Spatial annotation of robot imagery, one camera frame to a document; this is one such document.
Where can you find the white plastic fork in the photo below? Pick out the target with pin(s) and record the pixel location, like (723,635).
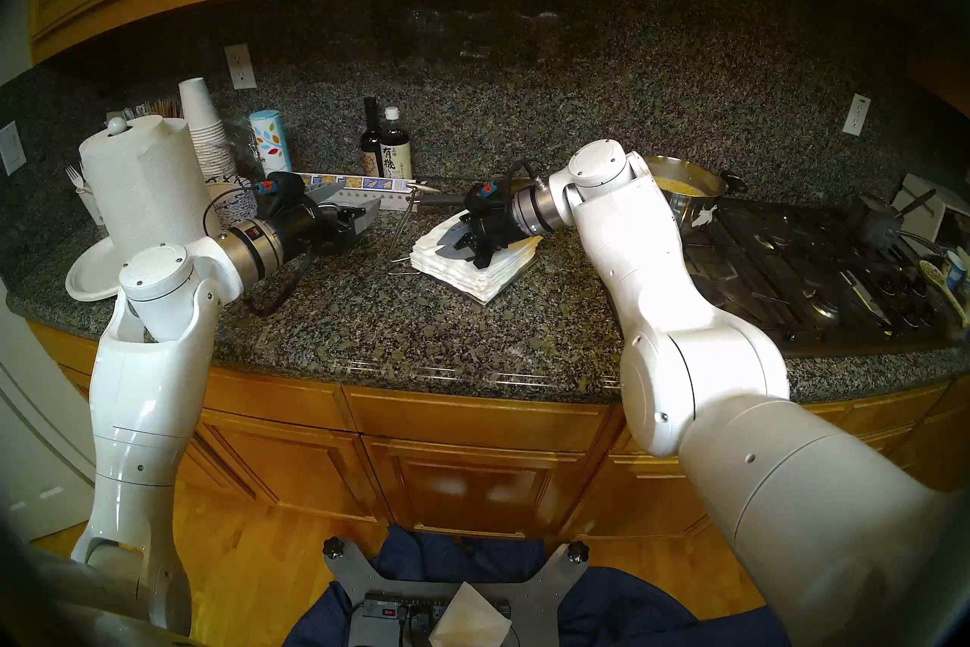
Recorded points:
(72,177)

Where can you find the long blue white wrap box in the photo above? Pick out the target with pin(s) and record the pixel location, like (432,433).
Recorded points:
(379,184)

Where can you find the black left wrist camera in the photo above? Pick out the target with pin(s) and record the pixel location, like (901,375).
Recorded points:
(284,194)

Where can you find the wooden lower cabinet unit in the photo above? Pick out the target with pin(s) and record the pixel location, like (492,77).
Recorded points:
(591,494)

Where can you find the white paper towel roll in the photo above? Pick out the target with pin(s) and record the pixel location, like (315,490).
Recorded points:
(148,191)

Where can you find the white paper plate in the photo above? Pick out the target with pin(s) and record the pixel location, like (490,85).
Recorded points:
(91,274)

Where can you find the dark blue cloth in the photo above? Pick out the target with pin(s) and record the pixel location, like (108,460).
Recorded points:
(629,611)

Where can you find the folded white napkin on base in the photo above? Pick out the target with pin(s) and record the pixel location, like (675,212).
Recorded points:
(470,623)

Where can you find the stainless steel pot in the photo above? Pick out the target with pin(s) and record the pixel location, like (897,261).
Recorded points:
(682,187)

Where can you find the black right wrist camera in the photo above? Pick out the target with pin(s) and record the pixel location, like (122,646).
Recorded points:
(489,198)

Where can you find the white wall outlet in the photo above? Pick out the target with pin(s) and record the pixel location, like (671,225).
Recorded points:
(857,115)
(240,66)

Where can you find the blue white cup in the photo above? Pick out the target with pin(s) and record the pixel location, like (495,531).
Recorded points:
(956,270)

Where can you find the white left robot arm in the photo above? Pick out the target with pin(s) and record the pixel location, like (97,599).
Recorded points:
(151,388)

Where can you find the blue white leaf canister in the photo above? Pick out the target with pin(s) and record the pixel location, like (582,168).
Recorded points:
(270,145)

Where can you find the narrow wooden lower cabinet door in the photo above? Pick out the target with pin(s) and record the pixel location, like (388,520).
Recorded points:
(303,471)

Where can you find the white light switch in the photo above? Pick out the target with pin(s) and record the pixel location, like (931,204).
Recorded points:
(11,149)

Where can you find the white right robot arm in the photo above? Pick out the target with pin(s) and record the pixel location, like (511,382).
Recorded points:
(667,289)

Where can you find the grey metal robot base frame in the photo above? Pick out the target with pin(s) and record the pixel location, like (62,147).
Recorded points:
(542,600)

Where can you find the clear plastic bag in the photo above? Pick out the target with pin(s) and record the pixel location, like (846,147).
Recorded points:
(244,145)

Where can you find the black gas stovetop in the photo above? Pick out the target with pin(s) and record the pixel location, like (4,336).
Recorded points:
(796,274)

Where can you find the white paper cup stack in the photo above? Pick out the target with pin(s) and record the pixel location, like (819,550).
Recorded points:
(203,119)

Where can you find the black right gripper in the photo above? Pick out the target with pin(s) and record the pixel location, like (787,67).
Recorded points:
(492,225)

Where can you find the wide wooden lower cabinet door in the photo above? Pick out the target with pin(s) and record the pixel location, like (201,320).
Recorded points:
(474,490)

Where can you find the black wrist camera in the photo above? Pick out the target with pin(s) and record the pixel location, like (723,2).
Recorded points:
(489,198)
(284,194)

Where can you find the black base knob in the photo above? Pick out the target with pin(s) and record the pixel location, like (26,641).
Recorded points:
(333,548)
(577,551)

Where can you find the floral ceramic spoon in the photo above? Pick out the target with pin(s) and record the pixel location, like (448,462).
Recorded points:
(940,281)

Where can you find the grey power strip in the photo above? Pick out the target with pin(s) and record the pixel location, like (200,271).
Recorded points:
(386,615)

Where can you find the wide wooden drawer front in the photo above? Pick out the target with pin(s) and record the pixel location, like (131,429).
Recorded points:
(477,419)

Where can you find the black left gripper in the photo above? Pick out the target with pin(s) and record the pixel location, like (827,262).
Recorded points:
(318,232)

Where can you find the paper towel holder with knob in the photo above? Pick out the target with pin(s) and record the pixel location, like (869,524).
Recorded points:
(117,125)

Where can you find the soy sauce bottle white cap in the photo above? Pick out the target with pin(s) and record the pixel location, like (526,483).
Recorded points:
(395,156)

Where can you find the patterned paper bowl stack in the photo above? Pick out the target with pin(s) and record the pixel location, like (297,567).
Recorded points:
(241,202)

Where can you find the dark glass bottle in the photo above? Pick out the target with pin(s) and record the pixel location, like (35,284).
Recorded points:
(370,149)

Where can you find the white napkin stack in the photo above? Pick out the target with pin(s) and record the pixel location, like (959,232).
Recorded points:
(485,274)

